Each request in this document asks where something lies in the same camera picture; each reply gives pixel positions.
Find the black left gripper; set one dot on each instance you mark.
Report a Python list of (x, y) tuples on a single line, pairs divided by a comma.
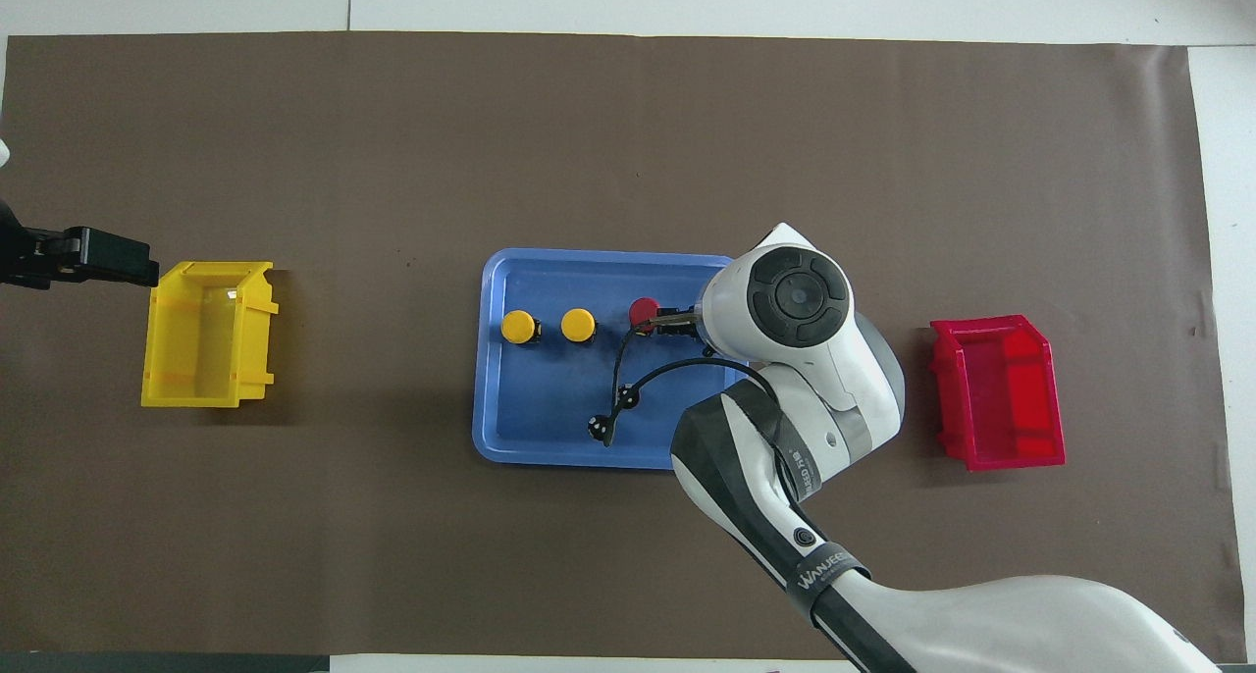
[(12, 251)]

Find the red push button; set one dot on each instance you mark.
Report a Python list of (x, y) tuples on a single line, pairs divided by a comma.
[(643, 310)]

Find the yellow push button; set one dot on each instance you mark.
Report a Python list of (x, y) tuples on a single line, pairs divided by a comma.
[(517, 327), (578, 325)]

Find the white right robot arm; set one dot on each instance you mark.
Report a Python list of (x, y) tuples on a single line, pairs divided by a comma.
[(805, 300)]

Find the yellow plastic bin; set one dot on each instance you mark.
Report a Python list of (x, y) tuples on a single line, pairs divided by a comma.
[(162, 379)]

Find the blue plastic tray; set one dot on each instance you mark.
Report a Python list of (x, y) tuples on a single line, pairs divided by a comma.
[(549, 408)]

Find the brown paper table mat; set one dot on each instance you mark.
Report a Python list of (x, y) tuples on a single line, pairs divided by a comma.
[(392, 143)]

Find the red plastic bin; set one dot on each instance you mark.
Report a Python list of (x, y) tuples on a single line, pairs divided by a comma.
[(1001, 398)]

